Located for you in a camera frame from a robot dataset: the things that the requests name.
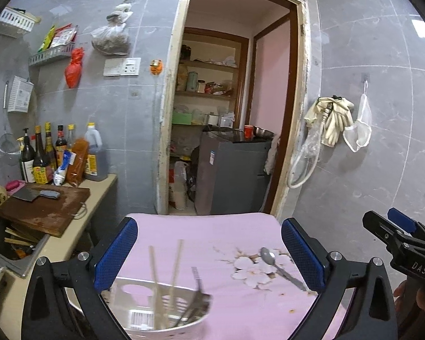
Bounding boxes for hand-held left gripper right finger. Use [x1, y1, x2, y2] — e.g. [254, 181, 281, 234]
[280, 217, 399, 340]

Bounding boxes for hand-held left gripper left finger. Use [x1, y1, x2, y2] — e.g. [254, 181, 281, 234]
[21, 216, 139, 340]

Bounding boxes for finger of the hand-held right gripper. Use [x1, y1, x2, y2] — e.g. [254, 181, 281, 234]
[362, 211, 407, 253]
[387, 207, 425, 242]

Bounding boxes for metal spoon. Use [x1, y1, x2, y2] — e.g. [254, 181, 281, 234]
[260, 246, 309, 291]

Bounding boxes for wooden chopstick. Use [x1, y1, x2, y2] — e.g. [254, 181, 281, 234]
[148, 245, 163, 329]
[166, 239, 184, 327]

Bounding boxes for white utensil holder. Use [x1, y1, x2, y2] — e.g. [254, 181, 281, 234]
[101, 278, 213, 340]

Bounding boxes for metal fork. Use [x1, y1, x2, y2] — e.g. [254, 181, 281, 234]
[177, 267, 204, 326]

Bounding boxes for stainless steel utensil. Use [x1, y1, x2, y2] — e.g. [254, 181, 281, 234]
[170, 292, 213, 328]

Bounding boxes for person's right hand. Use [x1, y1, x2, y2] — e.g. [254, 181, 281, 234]
[393, 279, 420, 314]

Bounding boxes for beige kitchen counter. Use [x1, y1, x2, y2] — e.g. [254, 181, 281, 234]
[0, 173, 118, 326]

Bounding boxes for wooden cutting board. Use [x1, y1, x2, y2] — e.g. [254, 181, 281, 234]
[0, 183, 91, 238]

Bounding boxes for pink floral tablecloth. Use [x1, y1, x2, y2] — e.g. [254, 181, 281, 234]
[103, 212, 344, 340]

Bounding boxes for white sack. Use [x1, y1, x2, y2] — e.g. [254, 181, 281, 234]
[169, 161, 188, 209]

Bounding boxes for white mesh bag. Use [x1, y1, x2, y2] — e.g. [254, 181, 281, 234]
[342, 80, 373, 153]

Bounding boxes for bundle of wooden chopsticks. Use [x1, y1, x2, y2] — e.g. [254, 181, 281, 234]
[3, 227, 39, 259]

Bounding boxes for large dark liquid jug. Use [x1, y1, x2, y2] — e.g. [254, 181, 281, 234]
[83, 123, 108, 181]

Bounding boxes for orange-brown spice packet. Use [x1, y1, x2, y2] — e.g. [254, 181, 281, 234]
[65, 138, 90, 187]

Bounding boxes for white cloth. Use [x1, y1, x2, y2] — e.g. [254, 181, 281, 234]
[264, 135, 281, 175]

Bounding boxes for grey refrigerator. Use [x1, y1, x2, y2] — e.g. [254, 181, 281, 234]
[194, 129, 275, 216]

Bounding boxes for dark bottle yellow label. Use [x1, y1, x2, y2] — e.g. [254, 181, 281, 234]
[32, 126, 54, 185]

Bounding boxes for steel sink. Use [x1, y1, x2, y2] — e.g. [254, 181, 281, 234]
[0, 216, 50, 279]

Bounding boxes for cream rubber gloves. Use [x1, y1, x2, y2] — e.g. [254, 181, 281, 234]
[304, 96, 355, 147]

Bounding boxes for red-label sauce bottle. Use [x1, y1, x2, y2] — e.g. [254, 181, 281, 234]
[55, 125, 69, 163]

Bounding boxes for tall dark sauce bottle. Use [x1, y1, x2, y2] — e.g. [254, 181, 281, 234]
[43, 122, 57, 171]

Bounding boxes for hanging mesh strainer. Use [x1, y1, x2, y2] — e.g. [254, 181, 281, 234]
[0, 81, 21, 166]

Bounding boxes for green box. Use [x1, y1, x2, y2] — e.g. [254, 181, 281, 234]
[172, 110, 192, 125]

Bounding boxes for white hanging packet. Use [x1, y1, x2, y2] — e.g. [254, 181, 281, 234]
[7, 75, 34, 113]

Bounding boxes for red plastic bag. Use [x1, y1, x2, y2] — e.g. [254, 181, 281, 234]
[64, 48, 85, 89]

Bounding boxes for wooden pantry shelf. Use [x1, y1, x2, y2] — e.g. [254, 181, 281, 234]
[170, 26, 250, 216]

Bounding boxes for grey basket shelf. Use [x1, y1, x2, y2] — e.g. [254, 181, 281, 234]
[28, 42, 76, 67]

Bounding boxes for clear bag of dried goods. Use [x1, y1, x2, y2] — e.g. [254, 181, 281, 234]
[91, 21, 132, 56]

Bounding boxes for red packets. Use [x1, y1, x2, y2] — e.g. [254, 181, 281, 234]
[50, 24, 78, 47]

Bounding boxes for yellow-green packet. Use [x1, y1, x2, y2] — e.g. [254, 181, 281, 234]
[38, 25, 56, 53]

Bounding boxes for small clear plastic bag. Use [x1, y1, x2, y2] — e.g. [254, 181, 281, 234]
[106, 3, 133, 22]

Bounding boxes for white basket shelf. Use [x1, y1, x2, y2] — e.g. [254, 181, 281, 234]
[0, 6, 39, 38]

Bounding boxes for cleaver with grey handle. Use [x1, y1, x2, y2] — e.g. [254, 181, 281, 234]
[12, 188, 61, 204]

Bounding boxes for door frame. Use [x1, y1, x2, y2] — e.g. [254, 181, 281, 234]
[156, 0, 310, 220]

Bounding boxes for white wall switch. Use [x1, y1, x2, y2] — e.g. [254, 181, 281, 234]
[103, 58, 123, 77]

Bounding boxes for white wall socket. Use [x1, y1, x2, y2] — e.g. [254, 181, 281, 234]
[121, 57, 141, 76]

